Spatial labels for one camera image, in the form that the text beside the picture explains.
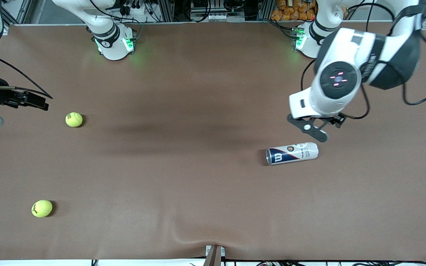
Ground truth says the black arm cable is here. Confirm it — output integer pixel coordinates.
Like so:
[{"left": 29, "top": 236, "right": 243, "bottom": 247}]
[
  {"left": 300, "top": 0, "right": 426, "bottom": 121},
  {"left": 0, "top": 47, "right": 53, "bottom": 99}
]

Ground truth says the yellow tennis ball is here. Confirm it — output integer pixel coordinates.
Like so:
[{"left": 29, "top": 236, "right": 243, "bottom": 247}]
[
  {"left": 65, "top": 112, "right": 83, "bottom": 128},
  {"left": 31, "top": 199, "right": 53, "bottom": 218}
]

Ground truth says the aluminium frame post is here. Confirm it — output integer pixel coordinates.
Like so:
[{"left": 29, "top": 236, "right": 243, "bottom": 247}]
[
  {"left": 154, "top": 0, "right": 175, "bottom": 22},
  {"left": 257, "top": 0, "right": 274, "bottom": 22}
]

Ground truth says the white blue tennis ball can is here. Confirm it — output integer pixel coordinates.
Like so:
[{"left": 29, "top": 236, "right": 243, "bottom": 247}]
[{"left": 266, "top": 142, "right": 319, "bottom": 166}]

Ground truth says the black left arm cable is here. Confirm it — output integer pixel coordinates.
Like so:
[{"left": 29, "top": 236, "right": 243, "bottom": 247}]
[{"left": 300, "top": 0, "right": 426, "bottom": 121}]

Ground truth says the metal table clamp bracket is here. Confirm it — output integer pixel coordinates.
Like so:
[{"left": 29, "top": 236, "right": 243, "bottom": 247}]
[{"left": 203, "top": 245, "right": 225, "bottom": 266}]

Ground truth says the white electrical connector block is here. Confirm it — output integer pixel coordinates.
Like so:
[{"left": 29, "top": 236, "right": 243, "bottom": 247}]
[{"left": 190, "top": 13, "right": 229, "bottom": 22}]

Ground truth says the brown table mat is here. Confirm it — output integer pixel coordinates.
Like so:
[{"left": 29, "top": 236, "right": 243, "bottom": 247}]
[{"left": 0, "top": 21, "right": 426, "bottom": 261}]

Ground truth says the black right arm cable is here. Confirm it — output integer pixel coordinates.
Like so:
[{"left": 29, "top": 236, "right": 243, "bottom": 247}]
[{"left": 0, "top": 47, "right": 53, "bottom": 99}]

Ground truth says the orange objects pile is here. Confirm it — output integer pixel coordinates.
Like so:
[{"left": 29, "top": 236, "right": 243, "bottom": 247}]
[{"left": 271, "top": 0, "right": 319, "bottom": 21}]

